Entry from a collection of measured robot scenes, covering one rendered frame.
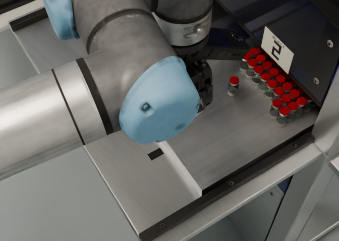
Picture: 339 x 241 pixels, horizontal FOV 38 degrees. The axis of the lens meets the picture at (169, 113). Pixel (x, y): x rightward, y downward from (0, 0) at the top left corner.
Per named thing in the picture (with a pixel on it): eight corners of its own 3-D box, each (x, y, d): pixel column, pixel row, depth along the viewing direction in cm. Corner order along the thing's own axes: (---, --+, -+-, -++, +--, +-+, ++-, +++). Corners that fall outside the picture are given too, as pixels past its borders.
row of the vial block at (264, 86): (245, 63, 112) (247, 50, 108) (296, 119, 104) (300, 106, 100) (237, 67, 112) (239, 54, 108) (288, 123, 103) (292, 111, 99)
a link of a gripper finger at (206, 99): (184, 99, 77) (185, 63, 70) (193, 94, 77) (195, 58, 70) (201, 120, 75) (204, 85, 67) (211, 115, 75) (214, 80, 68)
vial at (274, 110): (274, 109, 105) (278, 96, 101) (281, 116, 104) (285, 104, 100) (266, 114, 105) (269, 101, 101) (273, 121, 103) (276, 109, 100)
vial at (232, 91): (233, 86, 109) (235, 74, 105) (239, 94, 108) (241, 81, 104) (225, 91, 108) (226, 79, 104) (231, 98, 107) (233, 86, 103)
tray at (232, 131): (259, 40, 116) (261, 29, 113) (335, 117, 104) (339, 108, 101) (133, 104, 107) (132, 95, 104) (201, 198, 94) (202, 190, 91)
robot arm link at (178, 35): (190, -27, 62) (228, 11, 58) (189, 0, 66) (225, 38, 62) (138, -5, 60) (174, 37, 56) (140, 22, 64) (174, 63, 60)
